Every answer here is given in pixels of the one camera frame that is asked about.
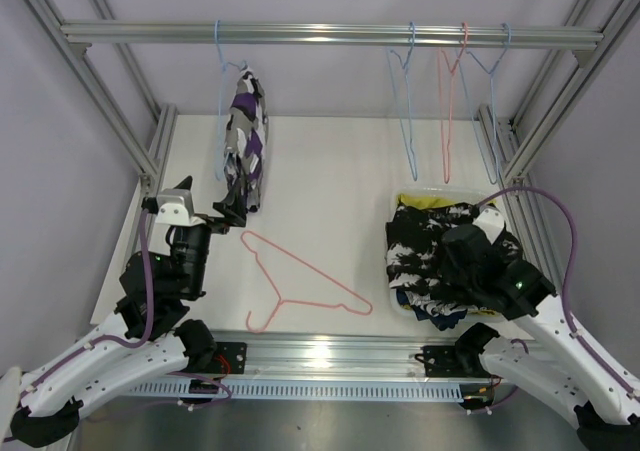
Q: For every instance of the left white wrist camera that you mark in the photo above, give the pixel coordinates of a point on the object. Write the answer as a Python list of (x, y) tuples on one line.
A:
[(173, 207)]

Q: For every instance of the aluminium frame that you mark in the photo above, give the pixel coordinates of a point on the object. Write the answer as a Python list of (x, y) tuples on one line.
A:
[(76, 135)]

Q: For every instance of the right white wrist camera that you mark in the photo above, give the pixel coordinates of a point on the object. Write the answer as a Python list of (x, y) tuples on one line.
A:
[(492, 222)]

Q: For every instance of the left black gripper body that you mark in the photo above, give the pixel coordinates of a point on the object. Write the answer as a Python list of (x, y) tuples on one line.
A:
[(217, 224)]

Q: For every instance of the white newspaper print trousers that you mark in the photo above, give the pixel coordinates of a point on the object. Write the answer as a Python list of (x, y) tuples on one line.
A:
[(425, 306)]

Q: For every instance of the pink wire hanger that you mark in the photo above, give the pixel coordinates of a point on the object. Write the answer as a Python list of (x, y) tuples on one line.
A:
[(446, 75), (282, 285)]

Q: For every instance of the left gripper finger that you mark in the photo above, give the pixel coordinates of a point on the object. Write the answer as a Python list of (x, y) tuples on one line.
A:
[(232, 209), (185, 185)]

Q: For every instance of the slotted cable duct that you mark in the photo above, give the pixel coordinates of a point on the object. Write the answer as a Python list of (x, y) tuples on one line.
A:
[(412, 390)]

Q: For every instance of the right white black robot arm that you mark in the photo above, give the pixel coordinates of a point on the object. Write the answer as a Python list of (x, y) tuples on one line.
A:
[(585, 386)]

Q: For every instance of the aluminium hanging rail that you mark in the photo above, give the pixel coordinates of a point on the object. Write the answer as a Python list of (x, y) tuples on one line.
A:
[(258, 33)]

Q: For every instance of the black white floral trousers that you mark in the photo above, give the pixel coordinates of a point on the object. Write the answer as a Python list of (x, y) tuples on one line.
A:
[(414, 251)]

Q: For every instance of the navy blue trousers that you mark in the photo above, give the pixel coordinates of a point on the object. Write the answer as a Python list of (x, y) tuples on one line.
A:
[(442, 323)]

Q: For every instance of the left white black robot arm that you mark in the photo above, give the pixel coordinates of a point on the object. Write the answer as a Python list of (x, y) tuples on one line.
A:
[(148, 334)]

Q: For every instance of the purple grey patterned trousers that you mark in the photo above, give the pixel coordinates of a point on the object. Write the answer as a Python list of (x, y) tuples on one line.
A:
[(246, 138)]

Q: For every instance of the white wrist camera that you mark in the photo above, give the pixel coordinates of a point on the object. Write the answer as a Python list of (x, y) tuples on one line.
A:
[(173, 207), (492, 222)]

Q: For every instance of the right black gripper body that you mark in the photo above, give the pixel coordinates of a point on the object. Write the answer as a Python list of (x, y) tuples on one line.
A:
[(455, 275)]

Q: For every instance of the yellow-green trousers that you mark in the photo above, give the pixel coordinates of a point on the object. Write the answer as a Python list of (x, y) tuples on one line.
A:
[(428, 201)]

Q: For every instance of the light blue wire hanger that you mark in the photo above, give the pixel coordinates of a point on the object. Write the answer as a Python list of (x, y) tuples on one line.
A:
[(220, 132), (489, 153)]

